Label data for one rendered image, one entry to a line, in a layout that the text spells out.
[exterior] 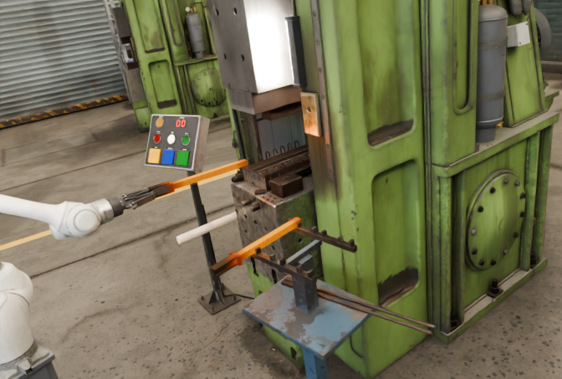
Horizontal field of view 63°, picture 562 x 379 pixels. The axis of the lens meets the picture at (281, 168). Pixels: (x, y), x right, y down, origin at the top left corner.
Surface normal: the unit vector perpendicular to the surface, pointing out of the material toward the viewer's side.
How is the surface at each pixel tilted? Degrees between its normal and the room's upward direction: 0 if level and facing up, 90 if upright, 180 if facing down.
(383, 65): 89
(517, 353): 0
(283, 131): 90
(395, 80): 89
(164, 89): 90
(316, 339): 0
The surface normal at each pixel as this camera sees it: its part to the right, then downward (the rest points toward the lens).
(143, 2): 0.38, 0.28
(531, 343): -0.13, -0.92
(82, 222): 0.62, -0.05
